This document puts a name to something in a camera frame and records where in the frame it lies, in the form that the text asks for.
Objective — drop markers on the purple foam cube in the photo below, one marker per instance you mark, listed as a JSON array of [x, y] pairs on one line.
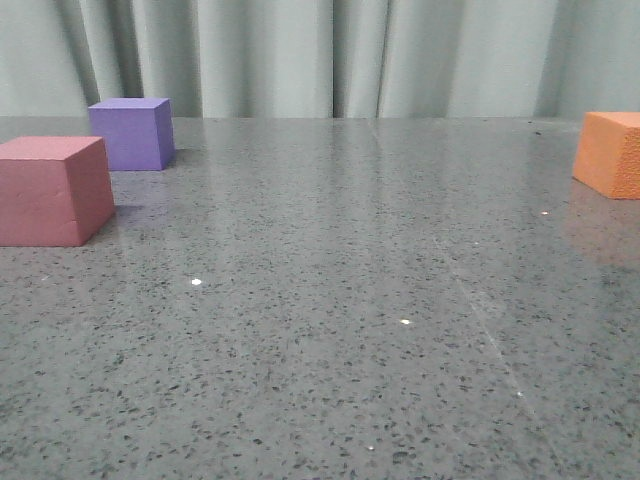
[[138, 132]]

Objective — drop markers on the grey-green curtain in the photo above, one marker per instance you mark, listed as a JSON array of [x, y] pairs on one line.
[[358, 59]]

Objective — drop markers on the orange foam cube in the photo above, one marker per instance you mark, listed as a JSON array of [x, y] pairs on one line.
[[607, 157]]

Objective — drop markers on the red foam cube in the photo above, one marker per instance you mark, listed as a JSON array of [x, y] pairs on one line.
[[55, 190]]

